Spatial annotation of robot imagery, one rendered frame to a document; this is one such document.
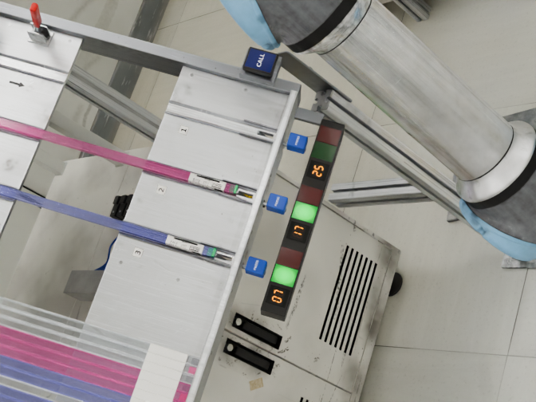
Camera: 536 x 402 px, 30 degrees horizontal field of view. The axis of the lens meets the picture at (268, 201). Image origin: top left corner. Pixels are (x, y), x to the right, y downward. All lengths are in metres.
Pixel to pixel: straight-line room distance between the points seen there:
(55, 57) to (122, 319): 0.47
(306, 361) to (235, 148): 0.61
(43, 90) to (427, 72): 0.81
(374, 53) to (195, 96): 0.66
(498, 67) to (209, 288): 1.17
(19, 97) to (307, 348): 0.79
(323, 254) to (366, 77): 1.07
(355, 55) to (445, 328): 1.22
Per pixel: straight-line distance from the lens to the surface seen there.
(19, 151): 1.69
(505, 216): 1.19
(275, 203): 1.58
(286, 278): 1.57
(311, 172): 1.63
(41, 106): 1.71
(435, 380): 2.18
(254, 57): 1.65
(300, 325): 2.07
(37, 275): 2.32
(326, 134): 1.65
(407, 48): 1.09
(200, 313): 1.55
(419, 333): 2.25
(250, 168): 1.62
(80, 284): 2.04
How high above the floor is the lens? 1.62
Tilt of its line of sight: 35 degrees down
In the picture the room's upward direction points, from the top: 58 degrees counter-clockwise
